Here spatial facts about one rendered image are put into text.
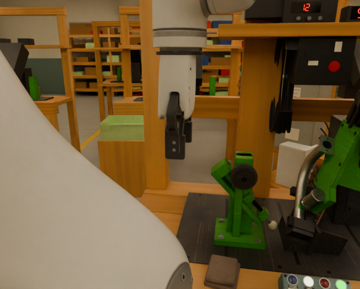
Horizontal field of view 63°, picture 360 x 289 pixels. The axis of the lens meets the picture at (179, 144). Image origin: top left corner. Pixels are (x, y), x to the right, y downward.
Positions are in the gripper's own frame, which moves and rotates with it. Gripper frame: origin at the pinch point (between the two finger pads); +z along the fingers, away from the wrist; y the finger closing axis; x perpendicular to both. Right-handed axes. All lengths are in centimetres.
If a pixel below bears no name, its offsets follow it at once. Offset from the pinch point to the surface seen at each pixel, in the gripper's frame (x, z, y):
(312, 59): 34, -13, -55
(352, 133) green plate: 40, 5, -31
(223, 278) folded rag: 9.1, 37.0, -10.9
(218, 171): 6.4, 17.5, -31.3
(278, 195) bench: 31, 42, -67
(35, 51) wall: -671, -19, -950
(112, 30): -368, -83, -924
